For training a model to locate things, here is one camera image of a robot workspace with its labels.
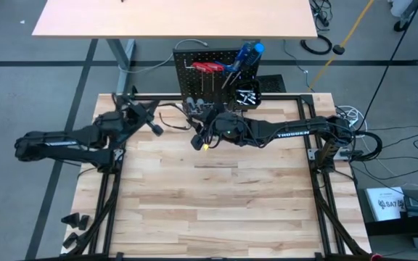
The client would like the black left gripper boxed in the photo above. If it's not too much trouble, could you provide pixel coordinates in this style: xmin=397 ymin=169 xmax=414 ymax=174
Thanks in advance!
xmin=92 ymin=92 xmax=161 ymax=142

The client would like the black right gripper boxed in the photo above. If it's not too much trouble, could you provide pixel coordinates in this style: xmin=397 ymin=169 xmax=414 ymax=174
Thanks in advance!
xmin=189 ymin=103 xmax=253 ymax=152

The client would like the red T-handle hex key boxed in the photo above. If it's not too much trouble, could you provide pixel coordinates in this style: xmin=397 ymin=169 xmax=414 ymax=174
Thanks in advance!
xmin=191 ymin=62 xmax=210 ymax=92
xmin=205 ymin=62 xmax=226 ymax=92

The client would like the clear blue handled screwdriver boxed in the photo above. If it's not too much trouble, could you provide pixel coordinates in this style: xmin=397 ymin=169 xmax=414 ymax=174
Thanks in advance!
xmin=220 ymin=41 xmax=250 ymax=88

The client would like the black screwdriver with blue cap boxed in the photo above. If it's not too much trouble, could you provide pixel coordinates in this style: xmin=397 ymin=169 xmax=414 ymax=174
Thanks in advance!
xmin=230 ymin=41 xmax=266 ymax=85

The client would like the black metal peg board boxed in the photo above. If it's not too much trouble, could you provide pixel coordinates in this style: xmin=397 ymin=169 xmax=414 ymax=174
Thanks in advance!
xmin=172 ymin=46 xmax=263 ymax=126

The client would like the black plastic peg board bin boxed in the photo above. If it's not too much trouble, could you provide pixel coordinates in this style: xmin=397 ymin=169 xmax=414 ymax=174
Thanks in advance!
xmin=233 ymin=79 xmax=262 ymax=110

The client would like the black perforated plate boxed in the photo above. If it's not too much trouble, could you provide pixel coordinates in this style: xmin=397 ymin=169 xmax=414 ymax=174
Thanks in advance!
xmin=258 ymin=74 xmax=287 ymax=94

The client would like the light wood desk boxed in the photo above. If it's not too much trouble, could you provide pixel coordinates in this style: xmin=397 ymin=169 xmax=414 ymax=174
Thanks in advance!
xmin=31 ymin=0 xmax=319 ymax=96

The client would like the black printed spare part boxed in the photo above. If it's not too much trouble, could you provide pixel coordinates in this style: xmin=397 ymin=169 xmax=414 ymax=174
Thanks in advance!
xmin=60 ymin=212 xmax=81 ymax=230
xmin=62 ymin=231 xmax=80 ymax=249
xmin=78 ymin=214 xmax=91 ymax=231

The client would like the white printed box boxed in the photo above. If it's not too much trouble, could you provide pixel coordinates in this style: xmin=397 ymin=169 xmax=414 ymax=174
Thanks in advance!
xmin=364 ymin=186 xmax=406 ymax=222

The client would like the grey cart leg with caster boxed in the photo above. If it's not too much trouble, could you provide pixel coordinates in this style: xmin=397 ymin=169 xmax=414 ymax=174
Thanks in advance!
xmin=388 ymin=0 xmax=418 ymax=44

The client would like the black equipment stand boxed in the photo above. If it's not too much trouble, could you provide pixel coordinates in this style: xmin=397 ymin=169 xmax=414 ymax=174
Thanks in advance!
xmin=356 ymin=188 xmax=418 ymax=239

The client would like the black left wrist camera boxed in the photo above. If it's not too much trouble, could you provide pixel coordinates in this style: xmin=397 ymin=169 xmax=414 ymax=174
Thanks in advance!
xmin=146 ymin=121 xmax=165 ymax=137

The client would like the thin grey cable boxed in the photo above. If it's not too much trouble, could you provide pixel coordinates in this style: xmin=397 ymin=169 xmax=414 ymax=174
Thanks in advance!
xmin=282 ymin=38 xmax=316 ymax=91

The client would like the black aluminium table frame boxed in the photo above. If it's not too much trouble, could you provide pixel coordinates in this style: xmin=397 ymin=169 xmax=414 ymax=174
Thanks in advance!
xmin=60 ymin=85 xmax=373 ymax=261

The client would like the coiled black cable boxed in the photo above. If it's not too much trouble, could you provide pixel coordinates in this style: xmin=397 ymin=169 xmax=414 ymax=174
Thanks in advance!
xmin=300 ymin=33 xmax=333 ymax=56

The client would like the white cable bundle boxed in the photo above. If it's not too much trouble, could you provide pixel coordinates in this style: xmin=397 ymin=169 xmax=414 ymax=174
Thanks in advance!
xmin=335 ymin=104 xmax=368 ymax=130

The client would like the black power strip with cables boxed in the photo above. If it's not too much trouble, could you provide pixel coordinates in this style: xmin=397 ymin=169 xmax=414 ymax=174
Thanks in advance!
xmin=309 ymin=0 xmax=334 ymax=30

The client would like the thick yellow cable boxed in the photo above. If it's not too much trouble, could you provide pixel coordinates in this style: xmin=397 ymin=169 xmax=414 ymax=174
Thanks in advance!
xmin=306 ymin=0 xmax=376 ymax=92

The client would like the long black cable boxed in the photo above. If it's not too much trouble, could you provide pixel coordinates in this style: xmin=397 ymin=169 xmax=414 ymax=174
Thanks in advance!
xmin=360 ymin=0 xmax=418 ymax=126

